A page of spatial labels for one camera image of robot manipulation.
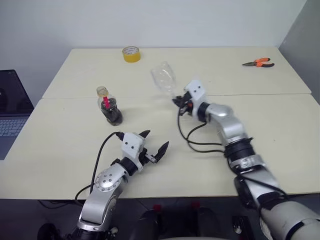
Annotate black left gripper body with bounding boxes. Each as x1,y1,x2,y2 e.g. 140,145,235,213
139,147,159,166

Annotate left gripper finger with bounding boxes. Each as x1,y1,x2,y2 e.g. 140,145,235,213
138,129,152,141
153,140,170,164

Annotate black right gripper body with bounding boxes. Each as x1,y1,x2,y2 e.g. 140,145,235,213
178,91,195,116

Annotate clear plastic bottle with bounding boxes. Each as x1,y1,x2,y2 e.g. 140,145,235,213
149,61,180,100

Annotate dark cola bottle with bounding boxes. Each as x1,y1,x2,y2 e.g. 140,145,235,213
96,86,124,125

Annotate yellow tape roll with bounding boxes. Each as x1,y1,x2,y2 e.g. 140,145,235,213
121,45,142,63

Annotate dark laptop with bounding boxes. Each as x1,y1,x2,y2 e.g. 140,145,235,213
0,69,35,161

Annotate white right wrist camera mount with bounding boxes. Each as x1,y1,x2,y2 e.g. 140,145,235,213
183,79,207,118

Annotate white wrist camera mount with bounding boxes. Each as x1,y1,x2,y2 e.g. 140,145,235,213
183,79,207,118
121,132,147,172

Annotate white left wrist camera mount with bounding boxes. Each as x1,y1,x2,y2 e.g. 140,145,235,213
121,132,147,172

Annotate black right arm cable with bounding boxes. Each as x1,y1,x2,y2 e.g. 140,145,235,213
176,107,288,201

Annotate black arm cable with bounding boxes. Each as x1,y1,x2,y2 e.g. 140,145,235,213
74,131,125,205
176,107,288,201

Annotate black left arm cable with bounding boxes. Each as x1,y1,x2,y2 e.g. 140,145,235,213
74,131,125,205

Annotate orange handled pliers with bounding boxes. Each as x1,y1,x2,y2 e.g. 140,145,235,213
241,57,275,68

